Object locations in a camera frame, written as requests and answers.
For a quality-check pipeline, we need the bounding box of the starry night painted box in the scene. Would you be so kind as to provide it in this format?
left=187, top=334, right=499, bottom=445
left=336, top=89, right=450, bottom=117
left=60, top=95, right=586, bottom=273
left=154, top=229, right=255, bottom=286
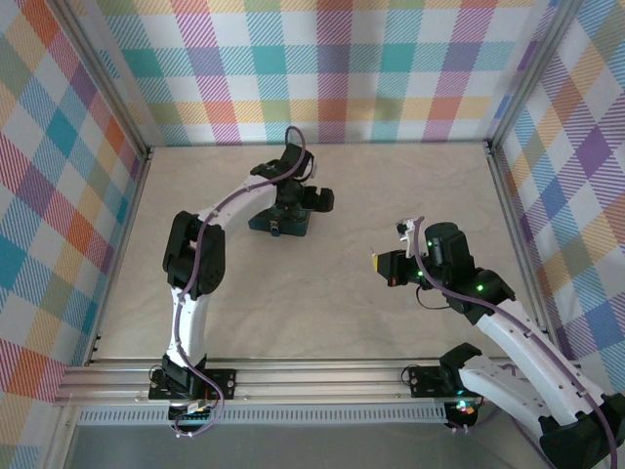
left=247, top=207, right=313, bottom=239

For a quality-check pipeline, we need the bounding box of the circuit board with lit LEDs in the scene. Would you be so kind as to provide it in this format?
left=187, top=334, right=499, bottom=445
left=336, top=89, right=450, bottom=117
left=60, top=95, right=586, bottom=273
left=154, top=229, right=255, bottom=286
left=446, top=398, right=482, bottom=421

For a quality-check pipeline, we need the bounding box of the small circuit board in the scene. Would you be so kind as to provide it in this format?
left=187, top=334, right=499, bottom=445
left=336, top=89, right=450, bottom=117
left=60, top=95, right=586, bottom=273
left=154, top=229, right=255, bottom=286
left=168, top=398, right=216, bottom=422

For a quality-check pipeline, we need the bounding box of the aluminium table side rail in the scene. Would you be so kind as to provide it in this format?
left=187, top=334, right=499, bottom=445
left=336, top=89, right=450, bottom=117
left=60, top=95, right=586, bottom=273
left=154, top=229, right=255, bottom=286
left=85, top=146, right=155, bottom=367
left=484, top=140, right=556, bottom=338

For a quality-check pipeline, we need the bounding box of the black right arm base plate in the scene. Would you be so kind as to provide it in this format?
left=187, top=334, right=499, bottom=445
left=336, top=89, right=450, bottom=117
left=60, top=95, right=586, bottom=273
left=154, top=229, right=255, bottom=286
left=407, top=364, right=463, bottom=398

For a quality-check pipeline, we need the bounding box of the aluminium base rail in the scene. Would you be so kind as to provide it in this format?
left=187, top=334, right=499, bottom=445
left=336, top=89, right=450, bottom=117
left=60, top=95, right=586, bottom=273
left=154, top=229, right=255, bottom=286
left=53, top=359, right=595, bottom=406

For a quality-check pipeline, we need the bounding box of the grey slotted cable duct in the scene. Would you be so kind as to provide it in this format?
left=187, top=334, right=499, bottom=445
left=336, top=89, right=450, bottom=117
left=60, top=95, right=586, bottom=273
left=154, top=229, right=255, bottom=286
left=77, top=408, right=448, bottom=426

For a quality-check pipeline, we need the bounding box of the aluminium frame post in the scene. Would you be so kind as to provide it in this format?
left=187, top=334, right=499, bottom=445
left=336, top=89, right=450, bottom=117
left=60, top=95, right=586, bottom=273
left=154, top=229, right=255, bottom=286
left=51, top=0, right=152, bottom=160
left=485, top=0, right=585, bottom=150

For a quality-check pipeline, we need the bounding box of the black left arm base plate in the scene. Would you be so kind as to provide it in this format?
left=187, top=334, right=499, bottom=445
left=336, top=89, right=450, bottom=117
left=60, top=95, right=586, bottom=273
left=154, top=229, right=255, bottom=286
left=147, top=366, right=238, bottom=402

